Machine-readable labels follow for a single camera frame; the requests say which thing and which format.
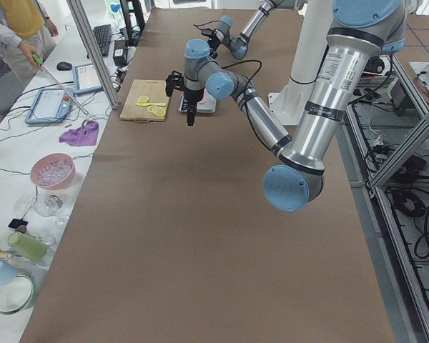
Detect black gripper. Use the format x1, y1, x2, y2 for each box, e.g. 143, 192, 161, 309
165, 71, 204, 126
200, 29, 220, 54

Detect pink plastic cup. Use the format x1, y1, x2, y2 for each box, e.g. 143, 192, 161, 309
200, 91, 216, 105

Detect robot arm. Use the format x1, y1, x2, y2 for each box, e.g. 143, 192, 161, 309
166, 1, 419, 212
200, 0, 308, 60

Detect digital kitchen scale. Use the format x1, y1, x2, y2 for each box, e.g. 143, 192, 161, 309
178, 95, 217, 115

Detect green cup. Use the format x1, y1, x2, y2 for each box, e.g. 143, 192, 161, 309
7, 232, 47, 262

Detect person hand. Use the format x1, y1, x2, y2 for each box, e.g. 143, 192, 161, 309
18, 40, 38, 66

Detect lemon slice top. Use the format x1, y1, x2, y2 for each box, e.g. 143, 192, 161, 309
153, 107, 166, 117

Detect bamboo cutting board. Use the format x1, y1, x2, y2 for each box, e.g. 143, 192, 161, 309
119, 79, 169, 122

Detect yellow plastic knife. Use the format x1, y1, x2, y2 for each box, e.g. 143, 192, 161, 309
135, 102, 167, 107

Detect lemon slice front left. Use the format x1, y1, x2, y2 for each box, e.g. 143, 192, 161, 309
137, 96, 149, 106

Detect black keyboard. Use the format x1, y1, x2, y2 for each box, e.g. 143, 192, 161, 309
92, 24, 112, 56

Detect teach pendant far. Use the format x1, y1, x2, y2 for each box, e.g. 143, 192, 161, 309
72, 64, 103, 96

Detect teach pendant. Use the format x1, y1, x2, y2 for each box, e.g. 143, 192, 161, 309
24, 87, 72, 125
72, 64, 103, 96

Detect purple cloth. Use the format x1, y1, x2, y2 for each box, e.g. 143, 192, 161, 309
59, 121, 99, 146

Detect black computer mouse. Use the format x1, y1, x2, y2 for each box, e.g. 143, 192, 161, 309
56, 61, 72, 71

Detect teach pendant near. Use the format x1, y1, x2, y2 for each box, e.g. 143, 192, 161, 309
24, 87, 72, 125

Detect pink bowl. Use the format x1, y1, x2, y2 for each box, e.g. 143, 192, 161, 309
30, 153, 76, 190

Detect reacher grabber tool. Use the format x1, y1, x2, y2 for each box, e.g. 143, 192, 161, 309
32, 54, 91, 133

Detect clear wine glass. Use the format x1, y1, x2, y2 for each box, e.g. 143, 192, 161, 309
14, 194, 69, 229

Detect person in yellow vest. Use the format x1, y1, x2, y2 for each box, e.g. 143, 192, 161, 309
0, 0, 60, 86

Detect green white bowl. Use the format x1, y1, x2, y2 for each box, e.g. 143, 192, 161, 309
0, 275, 36, 314

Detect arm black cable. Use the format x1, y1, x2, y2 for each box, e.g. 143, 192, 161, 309
214, 59, 263, 108

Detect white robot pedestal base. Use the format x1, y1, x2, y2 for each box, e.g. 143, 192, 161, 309
268, 0, 332, 125

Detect aluminium frame post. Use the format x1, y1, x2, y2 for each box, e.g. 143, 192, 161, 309
66, 0, 119, 109

